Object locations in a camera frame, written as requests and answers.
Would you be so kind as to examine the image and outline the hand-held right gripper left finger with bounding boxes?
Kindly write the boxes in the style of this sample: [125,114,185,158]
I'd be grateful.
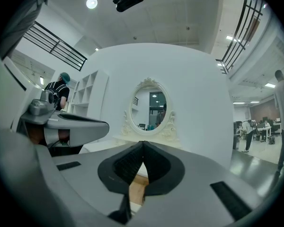
[97,140,144,195]

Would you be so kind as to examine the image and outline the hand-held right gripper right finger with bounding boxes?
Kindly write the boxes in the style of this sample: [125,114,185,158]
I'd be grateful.
[143,140,186,197]

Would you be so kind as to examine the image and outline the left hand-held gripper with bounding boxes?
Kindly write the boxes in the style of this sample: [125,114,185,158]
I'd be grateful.
[0,55,110,148]

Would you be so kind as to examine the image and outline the white dressing table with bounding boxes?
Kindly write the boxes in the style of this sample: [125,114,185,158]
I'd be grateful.
[81,136,183,179]

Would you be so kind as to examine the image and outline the person's left hand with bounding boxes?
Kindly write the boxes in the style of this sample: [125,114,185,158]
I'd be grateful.
[28,126,71,147]

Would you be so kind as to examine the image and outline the white cube bookshelf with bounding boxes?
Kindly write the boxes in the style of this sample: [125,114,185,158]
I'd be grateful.
[69,70,109,118]

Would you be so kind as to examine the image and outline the black balcony railing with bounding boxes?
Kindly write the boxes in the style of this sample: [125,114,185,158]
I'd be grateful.
[215,0,264,75]
[23,21,88,72]

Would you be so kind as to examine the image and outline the white office desk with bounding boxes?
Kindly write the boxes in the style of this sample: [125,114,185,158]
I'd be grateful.
[255,122,283,142]

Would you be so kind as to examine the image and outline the person's grey shirt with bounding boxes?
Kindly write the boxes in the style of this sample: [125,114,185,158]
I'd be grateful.
[0,0,51,60]

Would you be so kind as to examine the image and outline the oval mirror cream ornate frame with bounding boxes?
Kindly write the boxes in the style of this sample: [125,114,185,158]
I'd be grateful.
[121,77,178,142]

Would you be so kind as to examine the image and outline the black head-worn camera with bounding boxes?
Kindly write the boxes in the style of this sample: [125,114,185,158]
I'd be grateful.
[112,0,145,13]

